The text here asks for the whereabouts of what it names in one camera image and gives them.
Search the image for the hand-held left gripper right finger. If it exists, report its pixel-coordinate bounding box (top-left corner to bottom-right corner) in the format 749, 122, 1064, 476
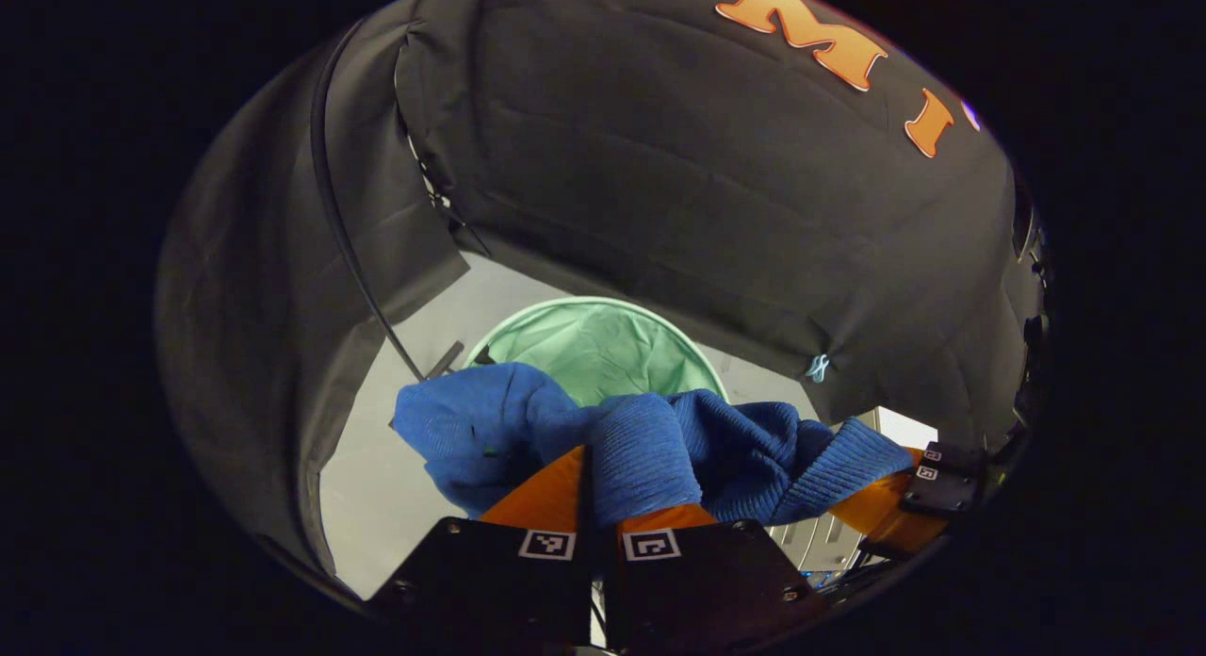
603, 503, 830, 652

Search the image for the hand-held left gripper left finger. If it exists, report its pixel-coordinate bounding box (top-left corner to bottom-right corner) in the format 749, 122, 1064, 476
367, 446, 593, 649

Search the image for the blue corduroy jacket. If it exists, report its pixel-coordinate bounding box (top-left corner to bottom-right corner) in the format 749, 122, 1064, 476
391, 362, 915, 527

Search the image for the green laundry hamper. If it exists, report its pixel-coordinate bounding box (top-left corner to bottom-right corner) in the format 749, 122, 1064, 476
462, 296, 731, 407

